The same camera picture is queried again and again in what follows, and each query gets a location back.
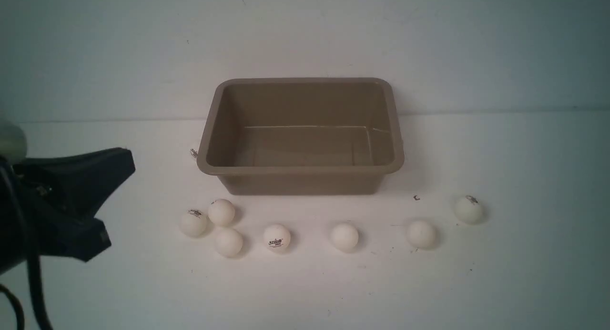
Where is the white plain ball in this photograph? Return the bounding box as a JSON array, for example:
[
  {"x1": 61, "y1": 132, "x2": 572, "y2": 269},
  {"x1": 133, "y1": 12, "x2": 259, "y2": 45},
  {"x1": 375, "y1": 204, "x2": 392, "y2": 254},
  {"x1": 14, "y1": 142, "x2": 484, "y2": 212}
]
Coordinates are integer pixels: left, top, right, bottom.
[
  {"x1": 406, "y1": 220, "x2": 437, "y2": 249},
  {"x1": 330, "y1": 223, "x2": 359, "y2": 252}
]

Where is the white ball red STIGA logo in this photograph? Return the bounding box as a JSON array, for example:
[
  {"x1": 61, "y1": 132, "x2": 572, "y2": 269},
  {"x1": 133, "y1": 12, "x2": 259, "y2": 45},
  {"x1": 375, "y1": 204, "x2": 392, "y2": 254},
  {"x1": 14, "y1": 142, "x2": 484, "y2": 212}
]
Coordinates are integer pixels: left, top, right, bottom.
[{"x1": 263, "y1": 224, "x2": 291, "y2": 253}]

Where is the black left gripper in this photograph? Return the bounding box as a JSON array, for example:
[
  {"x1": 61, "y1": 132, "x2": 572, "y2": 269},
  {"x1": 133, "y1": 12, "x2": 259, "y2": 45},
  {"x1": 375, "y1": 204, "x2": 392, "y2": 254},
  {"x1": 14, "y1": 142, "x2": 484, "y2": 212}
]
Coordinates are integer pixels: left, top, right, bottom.
[{"x1": 0, "y1": 147, "x2": 136, "y2": 273}]

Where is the brown plastic bin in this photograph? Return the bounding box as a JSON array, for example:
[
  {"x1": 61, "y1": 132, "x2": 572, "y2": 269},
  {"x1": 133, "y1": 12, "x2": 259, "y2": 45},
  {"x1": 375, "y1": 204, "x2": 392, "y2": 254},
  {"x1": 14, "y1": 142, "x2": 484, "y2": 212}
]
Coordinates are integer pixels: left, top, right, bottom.
[{"x1": 196, "y1": 77, "x2": 405, "y2": 196}]

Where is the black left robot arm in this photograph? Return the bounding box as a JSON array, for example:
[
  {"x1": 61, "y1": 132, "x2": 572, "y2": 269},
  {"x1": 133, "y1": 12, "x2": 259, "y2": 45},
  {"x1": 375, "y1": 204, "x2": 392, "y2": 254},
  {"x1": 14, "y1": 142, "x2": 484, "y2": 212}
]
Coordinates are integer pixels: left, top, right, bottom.
[{"x1": 0, "y1": 121, "x2": 136, "y2": 273}]

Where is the white ball cluster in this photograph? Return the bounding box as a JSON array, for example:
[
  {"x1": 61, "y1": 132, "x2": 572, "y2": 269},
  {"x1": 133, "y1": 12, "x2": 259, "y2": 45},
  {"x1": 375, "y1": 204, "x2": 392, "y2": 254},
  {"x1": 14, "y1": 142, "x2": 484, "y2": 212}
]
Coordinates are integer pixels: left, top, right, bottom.
[
  {"x1": 215, "y1": 228, "x2": 244, "y2": 258},
  {"x1": 207, "y1": 199, "x2": 236, "y2": 227}
]

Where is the white ball with logo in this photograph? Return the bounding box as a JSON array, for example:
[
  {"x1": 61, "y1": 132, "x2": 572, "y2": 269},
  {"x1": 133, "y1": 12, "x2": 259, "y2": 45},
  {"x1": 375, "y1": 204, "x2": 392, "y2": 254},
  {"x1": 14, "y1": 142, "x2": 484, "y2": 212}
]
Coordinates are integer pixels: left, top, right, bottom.
[{"x1": 179, "y1": 208, "x2": 208, "y2": 238}]

